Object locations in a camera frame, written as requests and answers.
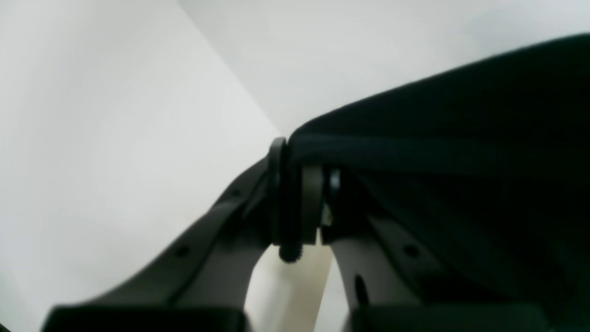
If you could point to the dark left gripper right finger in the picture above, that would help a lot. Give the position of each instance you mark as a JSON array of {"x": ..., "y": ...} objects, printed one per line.
[{"x": 393, "y": 282}]

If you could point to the black T-shirt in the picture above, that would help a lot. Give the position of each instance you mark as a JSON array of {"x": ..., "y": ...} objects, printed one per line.
[{"x": 487, "y": 164}]

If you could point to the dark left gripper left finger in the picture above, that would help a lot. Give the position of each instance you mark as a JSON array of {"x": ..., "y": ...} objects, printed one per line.
[{"x": 200, "y": 282}]

